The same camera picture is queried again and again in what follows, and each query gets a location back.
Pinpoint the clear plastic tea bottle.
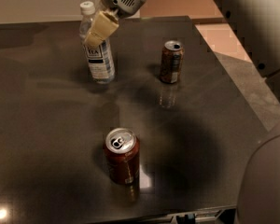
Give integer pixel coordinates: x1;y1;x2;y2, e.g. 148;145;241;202
79;1;115;84

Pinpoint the red soda can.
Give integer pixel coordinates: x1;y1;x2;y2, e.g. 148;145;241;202
103;128;140;185

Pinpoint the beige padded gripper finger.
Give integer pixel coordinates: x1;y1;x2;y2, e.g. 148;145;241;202
84;10;119;48

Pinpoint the brown can with blue label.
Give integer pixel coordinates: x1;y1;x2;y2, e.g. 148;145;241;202
160;40;184;84

